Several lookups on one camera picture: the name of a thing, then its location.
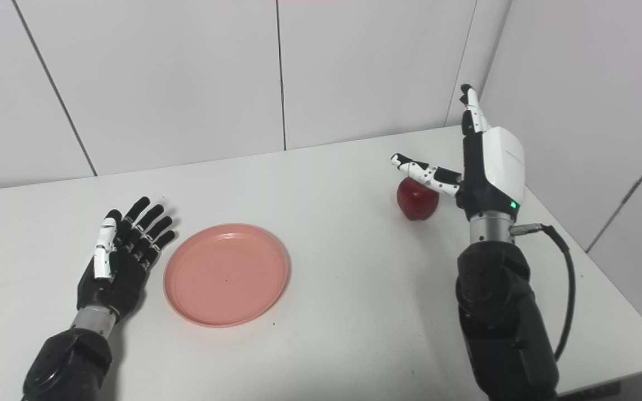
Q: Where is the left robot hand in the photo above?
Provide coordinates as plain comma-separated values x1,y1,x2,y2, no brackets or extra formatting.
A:
76,196,177,324

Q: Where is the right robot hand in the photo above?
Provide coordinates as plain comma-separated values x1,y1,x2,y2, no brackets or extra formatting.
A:
390,84,526,223

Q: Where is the red apple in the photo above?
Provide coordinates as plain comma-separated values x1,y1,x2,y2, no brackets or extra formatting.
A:
397,177,440,222

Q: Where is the pink plate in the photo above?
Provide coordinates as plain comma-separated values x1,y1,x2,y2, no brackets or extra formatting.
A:
163,223,290,328

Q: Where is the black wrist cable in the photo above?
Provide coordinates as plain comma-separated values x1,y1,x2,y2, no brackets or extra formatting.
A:
510,223,577,363

